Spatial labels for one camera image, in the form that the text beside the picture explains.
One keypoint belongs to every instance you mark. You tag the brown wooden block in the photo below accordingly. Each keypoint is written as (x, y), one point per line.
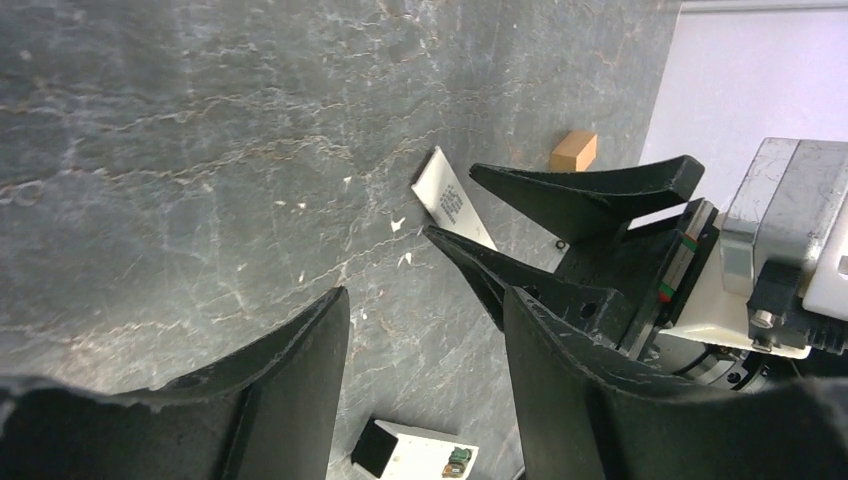
(575, 153)

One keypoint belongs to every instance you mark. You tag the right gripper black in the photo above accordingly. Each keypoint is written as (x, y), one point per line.
(629, 286)

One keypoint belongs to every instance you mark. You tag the green battery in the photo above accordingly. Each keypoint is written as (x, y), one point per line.
(461, 456)

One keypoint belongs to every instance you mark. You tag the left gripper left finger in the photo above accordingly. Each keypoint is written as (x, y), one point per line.
(265, 411)

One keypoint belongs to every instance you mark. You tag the white remote battery cover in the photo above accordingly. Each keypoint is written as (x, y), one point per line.
(439, 190)

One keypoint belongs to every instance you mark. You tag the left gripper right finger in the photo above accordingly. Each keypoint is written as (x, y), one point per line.
(587, 412)

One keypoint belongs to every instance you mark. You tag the white black remote control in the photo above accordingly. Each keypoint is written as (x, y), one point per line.
(387, 450)

